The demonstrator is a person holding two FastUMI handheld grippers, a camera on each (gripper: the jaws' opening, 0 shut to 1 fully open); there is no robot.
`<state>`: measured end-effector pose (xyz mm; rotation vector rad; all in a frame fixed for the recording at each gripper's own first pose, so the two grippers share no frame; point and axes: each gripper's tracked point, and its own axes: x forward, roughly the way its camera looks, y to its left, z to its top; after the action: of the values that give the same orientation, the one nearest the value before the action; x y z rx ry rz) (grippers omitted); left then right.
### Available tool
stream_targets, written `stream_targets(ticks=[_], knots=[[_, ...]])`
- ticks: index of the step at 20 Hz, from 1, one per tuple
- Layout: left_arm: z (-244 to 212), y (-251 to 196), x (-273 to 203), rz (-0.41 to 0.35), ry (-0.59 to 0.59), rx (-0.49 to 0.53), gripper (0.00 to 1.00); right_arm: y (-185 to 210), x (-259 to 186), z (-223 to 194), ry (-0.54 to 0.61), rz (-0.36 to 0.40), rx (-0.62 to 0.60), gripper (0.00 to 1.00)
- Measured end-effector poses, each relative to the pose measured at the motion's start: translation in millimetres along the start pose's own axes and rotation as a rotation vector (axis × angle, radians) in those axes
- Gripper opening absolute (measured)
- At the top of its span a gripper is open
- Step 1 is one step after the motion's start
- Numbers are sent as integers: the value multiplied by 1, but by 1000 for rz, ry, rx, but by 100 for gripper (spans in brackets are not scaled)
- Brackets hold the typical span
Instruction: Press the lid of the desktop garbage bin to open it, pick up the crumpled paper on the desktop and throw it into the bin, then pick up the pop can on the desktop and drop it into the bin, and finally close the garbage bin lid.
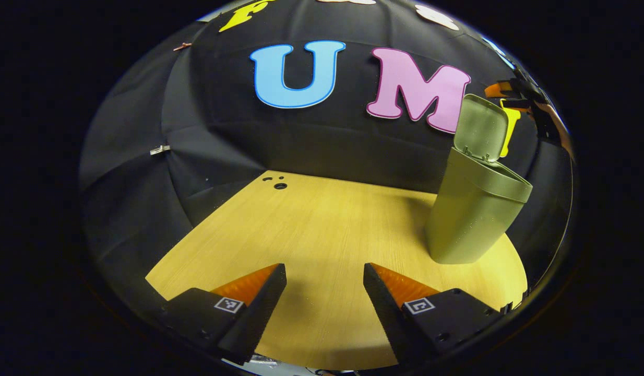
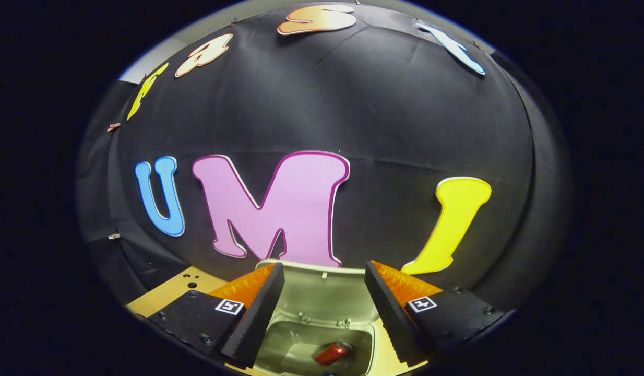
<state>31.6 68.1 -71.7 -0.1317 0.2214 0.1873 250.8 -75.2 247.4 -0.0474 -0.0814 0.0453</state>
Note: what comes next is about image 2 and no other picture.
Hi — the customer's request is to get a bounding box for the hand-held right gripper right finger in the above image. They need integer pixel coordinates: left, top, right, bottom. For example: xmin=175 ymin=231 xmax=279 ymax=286
xmin=364 ymin=260 xmax=509 ymax=367

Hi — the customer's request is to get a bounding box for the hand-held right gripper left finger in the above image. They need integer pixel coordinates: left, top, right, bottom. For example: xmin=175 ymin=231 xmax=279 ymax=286
xmin=146 ymin=262 xmax=286 ymax=368

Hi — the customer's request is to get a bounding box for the green garbage bin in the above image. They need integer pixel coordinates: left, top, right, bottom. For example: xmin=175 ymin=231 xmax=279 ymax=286
xmin=254 ymin=258 xmax=380 ymax=376

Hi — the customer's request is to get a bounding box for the red pop can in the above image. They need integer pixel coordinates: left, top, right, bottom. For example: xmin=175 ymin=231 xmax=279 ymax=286
xmin=314 ymin=342 xmax=354 ymax=365

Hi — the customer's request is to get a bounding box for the black backdrop cloth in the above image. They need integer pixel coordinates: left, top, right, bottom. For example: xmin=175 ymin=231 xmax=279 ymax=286
xmin=76 ymin=4 xmax=573 ymax=324

